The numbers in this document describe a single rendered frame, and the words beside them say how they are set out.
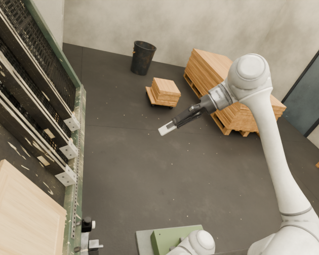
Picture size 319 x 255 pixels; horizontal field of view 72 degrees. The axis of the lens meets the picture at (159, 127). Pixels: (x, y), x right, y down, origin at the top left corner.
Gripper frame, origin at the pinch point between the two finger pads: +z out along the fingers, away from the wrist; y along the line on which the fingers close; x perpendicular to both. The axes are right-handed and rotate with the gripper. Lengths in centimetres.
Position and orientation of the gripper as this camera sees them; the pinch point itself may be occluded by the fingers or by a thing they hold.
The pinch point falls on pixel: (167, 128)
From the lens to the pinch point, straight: 88.1
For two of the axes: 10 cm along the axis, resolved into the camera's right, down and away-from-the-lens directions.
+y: -3.3, -1.7, -9.3
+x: 4.3, 8.5, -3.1
